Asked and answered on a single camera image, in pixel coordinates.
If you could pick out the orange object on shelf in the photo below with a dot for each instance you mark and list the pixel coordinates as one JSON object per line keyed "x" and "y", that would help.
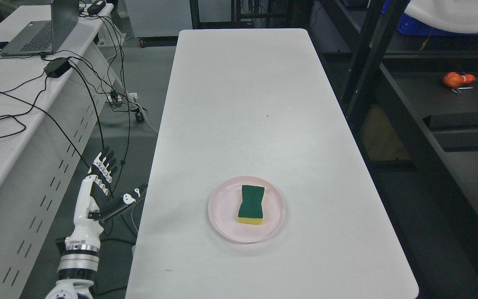
{"x": 454, "y": 79}

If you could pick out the white cloth sheet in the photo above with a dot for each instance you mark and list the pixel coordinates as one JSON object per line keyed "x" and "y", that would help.
{"x": 457, "y": 16}

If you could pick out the grey open laptop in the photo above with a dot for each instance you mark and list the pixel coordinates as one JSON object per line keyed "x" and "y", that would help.
{"x": 45, "y": 36}

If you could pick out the black power adapter brick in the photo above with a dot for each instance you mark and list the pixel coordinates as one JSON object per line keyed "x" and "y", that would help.
{"x": 57, "y": 67}

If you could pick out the green yellow sponge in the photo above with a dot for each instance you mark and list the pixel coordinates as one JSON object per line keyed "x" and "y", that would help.
{"x": 250, "y": 211}

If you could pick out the white robotic left hand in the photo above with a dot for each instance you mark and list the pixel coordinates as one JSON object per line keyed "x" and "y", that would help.
{"x": 88, "y": 215}

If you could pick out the white power strip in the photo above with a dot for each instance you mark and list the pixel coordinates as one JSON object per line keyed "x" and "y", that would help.
{"x": 117, "y": 100}

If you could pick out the black metal shelf rack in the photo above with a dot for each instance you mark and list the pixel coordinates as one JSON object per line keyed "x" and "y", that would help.
{"x": 419, "y": 138}

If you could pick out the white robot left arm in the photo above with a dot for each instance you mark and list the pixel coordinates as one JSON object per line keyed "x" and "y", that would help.
{"x": 76, "y": 272}

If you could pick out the pink round plate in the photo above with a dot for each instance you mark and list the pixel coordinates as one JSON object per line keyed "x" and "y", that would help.
{"x": 223, "y": 207}

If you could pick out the white side desk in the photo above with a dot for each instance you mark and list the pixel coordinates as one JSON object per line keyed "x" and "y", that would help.
{"x": 45, "y": 124}

